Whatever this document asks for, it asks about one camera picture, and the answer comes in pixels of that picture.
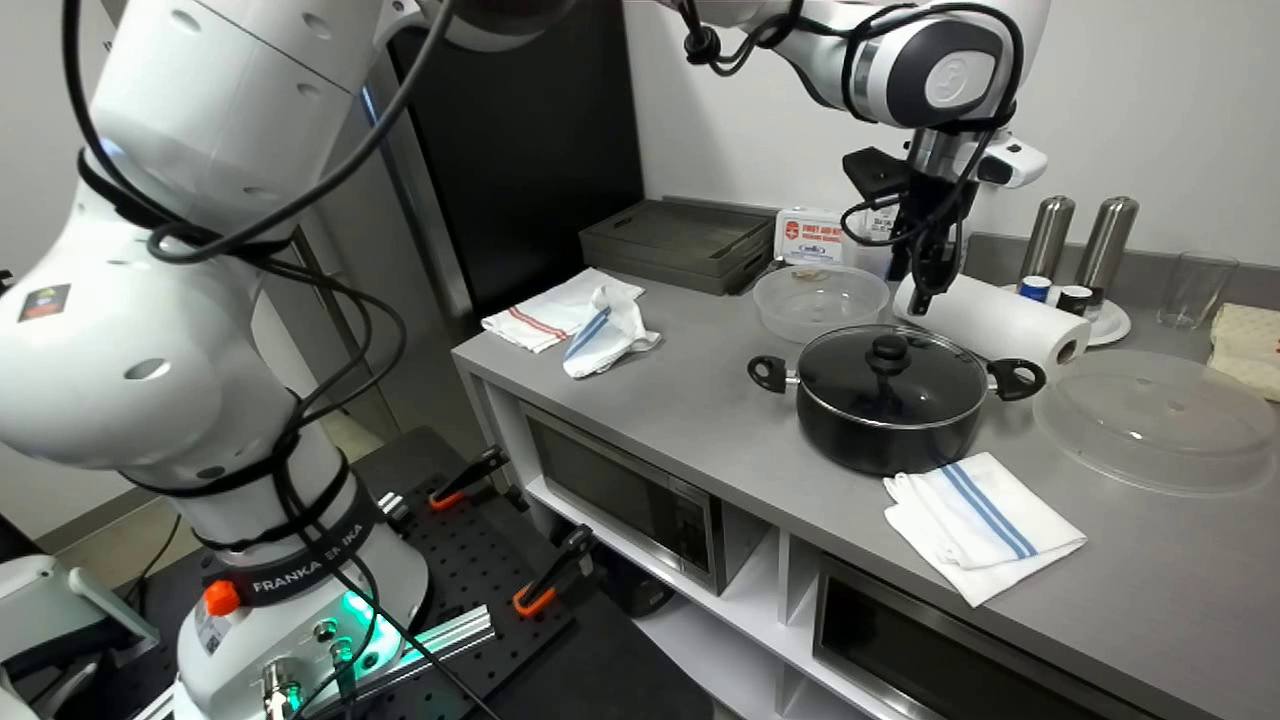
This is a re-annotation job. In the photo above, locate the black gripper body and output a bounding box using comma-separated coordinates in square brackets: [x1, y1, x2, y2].
[889, 172, 984, 263]

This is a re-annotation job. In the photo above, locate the glass pot lid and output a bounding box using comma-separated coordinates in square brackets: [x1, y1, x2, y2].
[791, 319, 997, 430]

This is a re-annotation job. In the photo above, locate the black cooking pot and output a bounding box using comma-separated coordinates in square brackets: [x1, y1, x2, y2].
[744, 336, 1052, 480]

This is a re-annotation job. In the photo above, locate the large clear round lid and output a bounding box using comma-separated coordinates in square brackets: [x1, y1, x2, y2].
[1035, 348, 1280, 505]

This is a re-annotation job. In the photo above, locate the steel shaker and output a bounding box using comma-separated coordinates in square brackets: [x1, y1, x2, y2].
[1014, 192, 1079, 281]
[1075, 192, 1143, 300]

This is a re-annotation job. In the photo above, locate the clear plastic bowl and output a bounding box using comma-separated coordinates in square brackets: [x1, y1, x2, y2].
[747, 259, 895, 351]

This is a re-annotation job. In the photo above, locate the red white package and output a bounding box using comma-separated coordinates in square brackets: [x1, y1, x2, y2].
[772, 205, 854, 272]

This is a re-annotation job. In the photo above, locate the small white plate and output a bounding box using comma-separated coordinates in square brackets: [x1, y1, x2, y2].
[1014, 272, 1136, 351]

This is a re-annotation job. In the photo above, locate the folded white blue-striped cloth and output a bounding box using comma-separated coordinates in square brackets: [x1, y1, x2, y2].
[878, 449, 1091, 612]

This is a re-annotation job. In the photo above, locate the dark grey tray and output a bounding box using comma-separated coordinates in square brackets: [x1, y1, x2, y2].
[576, 194, 778, 300]

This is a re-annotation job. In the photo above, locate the yellow cloth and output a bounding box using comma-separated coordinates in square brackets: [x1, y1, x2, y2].
[1202, 300, 1280, 404]

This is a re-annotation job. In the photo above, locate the crumpled white blue-striped cloth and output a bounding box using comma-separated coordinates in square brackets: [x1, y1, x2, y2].
[561, 293, 666, 384]

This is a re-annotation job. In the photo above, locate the built-in black microwave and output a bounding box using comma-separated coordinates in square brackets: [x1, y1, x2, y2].
[520, 408, 731, 597]

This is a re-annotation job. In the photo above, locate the built-in black oven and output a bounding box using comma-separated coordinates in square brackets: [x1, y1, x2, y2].
[807, 563, 1151, 720]

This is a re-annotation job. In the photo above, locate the flat white red-striped cloth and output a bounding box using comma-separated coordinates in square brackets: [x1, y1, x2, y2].
[475, 263, 648, 356]

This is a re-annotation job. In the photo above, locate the large black panel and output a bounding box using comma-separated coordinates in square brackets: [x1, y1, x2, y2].
[382, 0, 648, 325]

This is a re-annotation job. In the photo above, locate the black robot table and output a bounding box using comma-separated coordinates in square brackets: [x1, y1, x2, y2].
[131, 422, 723, 720]

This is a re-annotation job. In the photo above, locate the grey plastic stand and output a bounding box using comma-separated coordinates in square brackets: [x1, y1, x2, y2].
[0, 551, 162, 720]

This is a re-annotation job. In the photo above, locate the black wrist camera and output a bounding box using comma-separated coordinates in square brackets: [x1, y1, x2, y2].
[841, 144, 913, 207]

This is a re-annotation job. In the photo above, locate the orange-handled black clamp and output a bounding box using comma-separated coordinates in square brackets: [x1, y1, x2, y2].
[425, 449, 512, 519]
[507, 523, 594, 623]

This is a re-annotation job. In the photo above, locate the aluminium rail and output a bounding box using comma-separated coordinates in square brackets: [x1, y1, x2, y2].
[355, 601, 500, 683]

